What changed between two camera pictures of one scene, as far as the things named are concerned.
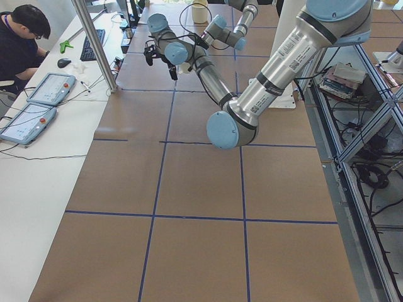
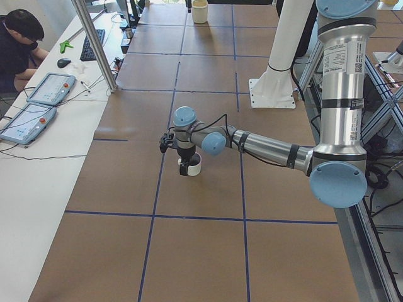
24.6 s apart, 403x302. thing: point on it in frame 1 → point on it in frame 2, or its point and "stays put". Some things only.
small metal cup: (129, 33) stays put
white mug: (184, 68) → (194, 168)
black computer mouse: (63, 62) stays put
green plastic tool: (62, 45) stays put
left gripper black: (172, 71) → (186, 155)
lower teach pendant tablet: (28, 123) stays put
